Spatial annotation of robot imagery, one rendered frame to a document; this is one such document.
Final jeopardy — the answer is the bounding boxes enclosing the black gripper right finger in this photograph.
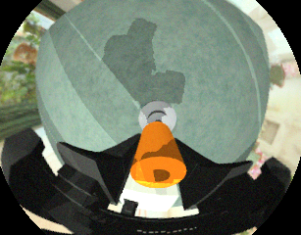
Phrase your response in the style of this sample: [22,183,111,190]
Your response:
[174,137,255,212]

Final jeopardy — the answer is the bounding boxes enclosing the orange tapered knob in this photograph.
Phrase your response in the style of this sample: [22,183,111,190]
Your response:
[130,121,186,188]

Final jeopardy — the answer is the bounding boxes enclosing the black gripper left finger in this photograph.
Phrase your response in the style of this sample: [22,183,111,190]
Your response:
[56,133,141,207]

